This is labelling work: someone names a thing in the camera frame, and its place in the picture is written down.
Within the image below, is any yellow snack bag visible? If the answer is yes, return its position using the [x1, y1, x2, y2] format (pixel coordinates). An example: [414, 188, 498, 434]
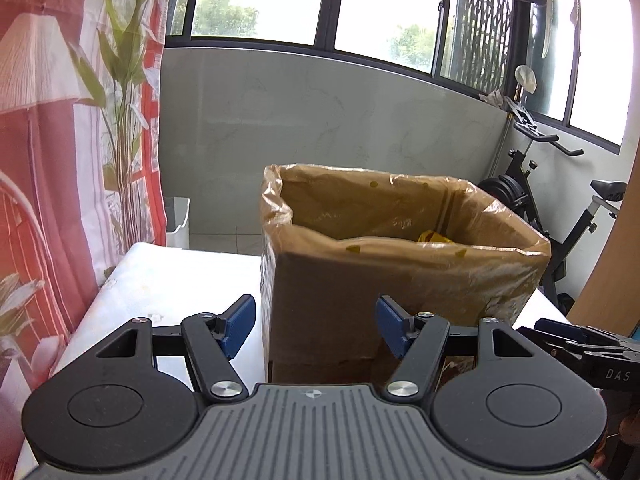
[418, 230, 452, 244]

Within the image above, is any person right hand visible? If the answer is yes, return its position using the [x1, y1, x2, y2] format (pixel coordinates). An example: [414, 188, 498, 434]
[591, 389, 639, 479]

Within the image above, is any wooden board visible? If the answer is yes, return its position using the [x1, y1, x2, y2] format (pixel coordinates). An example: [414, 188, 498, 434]
[568, 156, 640, 336]

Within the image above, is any brown cardboard box with liner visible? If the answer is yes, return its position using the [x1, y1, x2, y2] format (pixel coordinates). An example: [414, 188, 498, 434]
[259, 164, 551, 385]

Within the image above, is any white trash bin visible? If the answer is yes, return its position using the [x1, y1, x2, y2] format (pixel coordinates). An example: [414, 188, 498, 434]
[164, 197, 191, 249]

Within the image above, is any black exercise bike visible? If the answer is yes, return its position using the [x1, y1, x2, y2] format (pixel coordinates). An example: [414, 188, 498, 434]
[476, 64, 629, 316]

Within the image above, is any red printed curtain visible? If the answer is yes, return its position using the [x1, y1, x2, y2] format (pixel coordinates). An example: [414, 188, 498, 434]
[1, 0, 168, 478]

